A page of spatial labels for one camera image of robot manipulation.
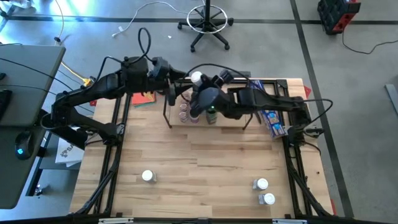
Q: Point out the dark grey box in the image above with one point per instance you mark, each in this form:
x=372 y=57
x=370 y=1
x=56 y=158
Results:
x=244 y=74

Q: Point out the yellow tag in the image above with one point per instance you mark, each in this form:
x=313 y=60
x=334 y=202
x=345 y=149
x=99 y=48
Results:
x=149 y=96

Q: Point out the white-lidded clear spice jar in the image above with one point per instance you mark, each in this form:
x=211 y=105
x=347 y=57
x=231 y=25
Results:
x=196 y=77
x=261 y=183
x=147 y=176
x=269 y=198

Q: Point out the black aluminium table frame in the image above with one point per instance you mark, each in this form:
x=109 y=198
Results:
x=282 y=83

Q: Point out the black keyboard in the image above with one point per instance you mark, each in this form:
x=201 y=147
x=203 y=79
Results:
x=3 y=102

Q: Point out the red and black crate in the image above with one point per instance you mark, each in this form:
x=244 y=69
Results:
x=334 y=12

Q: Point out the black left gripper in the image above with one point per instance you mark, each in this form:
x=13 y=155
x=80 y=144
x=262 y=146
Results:
x=143 y=74

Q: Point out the printed white paper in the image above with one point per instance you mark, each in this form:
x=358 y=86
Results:
x=66 y=154

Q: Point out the green-lidded herb jar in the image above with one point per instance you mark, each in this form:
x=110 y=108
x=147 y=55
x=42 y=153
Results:
x=212 y=118

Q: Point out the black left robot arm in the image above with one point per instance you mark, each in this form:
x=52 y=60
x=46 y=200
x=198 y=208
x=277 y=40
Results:
x=93 y=90

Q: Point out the silver frame bracket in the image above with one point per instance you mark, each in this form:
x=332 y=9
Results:
x=289 y=221
x=115 y=221

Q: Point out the red corner pad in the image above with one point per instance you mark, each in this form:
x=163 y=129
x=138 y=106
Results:
x=307 y=91

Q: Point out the black stool base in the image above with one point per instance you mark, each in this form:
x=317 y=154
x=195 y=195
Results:
x=205 y=29

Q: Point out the blue plastic wrap box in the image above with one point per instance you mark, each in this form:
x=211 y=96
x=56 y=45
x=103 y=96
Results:
x=273 y=123

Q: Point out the black desk base beam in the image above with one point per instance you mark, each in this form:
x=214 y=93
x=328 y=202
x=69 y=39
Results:
x=73 y=140

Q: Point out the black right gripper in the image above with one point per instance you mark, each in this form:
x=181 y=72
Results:
x=214 y=102

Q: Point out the wooden shelf with black legs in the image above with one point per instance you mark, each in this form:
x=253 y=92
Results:
x=236 y=123

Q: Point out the green folder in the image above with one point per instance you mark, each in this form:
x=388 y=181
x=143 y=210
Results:
x=144 y=106

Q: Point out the grey desk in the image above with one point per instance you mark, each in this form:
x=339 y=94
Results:
x=15 y=74

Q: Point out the grey metal bar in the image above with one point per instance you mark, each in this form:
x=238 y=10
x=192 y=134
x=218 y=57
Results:
x=392 y=98

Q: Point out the black computer mouse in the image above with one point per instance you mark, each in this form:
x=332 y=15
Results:
x=23 y=144

